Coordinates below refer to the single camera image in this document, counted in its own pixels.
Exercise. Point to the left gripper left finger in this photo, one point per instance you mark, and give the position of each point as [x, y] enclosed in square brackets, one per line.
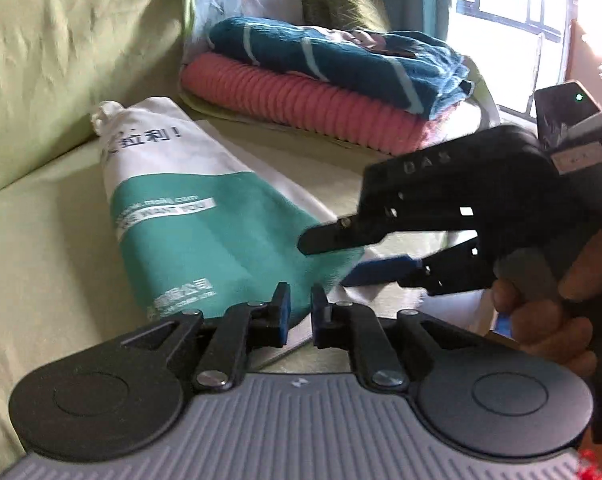
[244, 328]

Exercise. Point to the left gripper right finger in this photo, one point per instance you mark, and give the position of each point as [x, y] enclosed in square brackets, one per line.
[356, 329]

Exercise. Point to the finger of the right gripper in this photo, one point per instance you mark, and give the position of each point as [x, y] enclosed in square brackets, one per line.
[345, 233]
[381, 271]

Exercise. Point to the green white canvas shopping bag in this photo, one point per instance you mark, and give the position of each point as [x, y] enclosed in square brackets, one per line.
[203, 224]

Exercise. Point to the right hand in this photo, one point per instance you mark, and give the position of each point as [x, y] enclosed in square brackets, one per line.
[543, 328]

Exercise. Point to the pink ribbed folded blanket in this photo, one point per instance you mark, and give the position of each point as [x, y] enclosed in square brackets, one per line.
[233, 90]

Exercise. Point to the teal striped folded towel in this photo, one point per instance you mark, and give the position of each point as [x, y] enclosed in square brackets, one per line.
[406, 69]

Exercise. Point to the green sofa seat cover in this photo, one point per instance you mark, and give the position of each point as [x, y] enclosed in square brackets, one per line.
[63, 287]

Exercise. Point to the olive patterned throw pillow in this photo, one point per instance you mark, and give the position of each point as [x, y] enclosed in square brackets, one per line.
[347, 14]

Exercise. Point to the green sofa back cushion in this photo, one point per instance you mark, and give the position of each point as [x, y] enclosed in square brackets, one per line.
[60, 58]

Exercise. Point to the black camera box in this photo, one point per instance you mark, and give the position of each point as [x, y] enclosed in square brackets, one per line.
[569, 126]

